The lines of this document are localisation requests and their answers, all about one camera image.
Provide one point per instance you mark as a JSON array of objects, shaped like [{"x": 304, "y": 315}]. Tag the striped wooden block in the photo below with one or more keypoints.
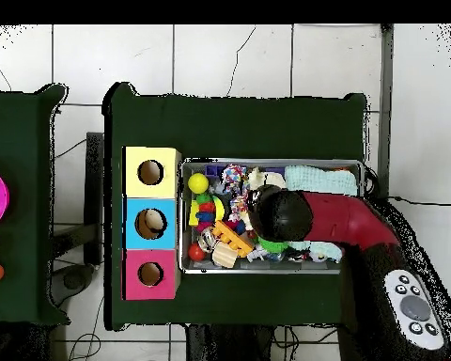
[{"x": 223, "y": 257}]

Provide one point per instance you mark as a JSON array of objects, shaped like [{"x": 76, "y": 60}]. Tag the green spiky puffer toy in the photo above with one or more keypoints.
[{"x": 272, "y": 245}]

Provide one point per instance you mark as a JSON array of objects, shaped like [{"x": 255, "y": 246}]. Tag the blue building block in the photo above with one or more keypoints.
[{"x": 214, "y": 170}]

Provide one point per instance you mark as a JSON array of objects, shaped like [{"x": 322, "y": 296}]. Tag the clear mesh bin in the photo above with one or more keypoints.
[{"x": 248, "y": 269}]

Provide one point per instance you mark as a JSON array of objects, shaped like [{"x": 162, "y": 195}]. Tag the wooden box with three holes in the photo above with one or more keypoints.
[{"x": 150, "y": 195}]

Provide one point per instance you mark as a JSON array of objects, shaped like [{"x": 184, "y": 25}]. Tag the yellow ball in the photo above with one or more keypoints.
[{"x": 198, "y": 183}]

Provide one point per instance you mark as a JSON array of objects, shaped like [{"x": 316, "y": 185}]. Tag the mint green cloth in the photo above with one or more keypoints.
[{"x": 319, "y": 180}]

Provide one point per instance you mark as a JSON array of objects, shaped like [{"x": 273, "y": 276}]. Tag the silver metal cup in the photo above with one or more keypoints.
[{"x": 206, "y": 238}]

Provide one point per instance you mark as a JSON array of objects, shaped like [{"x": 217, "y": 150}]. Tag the yellow foam block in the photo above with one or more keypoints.
[{"x": 193, "y": 216}]

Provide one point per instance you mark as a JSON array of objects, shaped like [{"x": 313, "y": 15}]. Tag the cream cloth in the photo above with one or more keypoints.
[{"x": 268, "y": 178}]

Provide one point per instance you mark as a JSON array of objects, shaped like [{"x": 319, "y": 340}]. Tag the dark green table cloth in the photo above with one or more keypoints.
[
  {"x": 229, "y": 124},
  {"x": 18, "y": 131}
]

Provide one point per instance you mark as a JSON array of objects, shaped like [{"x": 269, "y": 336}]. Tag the rainbow spiky caterpillar toy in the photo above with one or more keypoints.
[{"x": 205, "y": 212}]

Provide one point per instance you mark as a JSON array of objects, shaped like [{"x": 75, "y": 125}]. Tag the polka dot cloth toy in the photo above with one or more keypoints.
[{"x": 233, "y": 176}]

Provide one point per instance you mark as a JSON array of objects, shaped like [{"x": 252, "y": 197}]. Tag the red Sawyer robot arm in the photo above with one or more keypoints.
[{"x": 342, "y": 222}]

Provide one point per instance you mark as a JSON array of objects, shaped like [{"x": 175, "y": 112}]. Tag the red ball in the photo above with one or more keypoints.
[{"x": 196, "y": 252}]

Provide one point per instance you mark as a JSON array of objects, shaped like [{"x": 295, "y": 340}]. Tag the orange building block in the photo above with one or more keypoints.
[{"x": 233, "y": 238}]

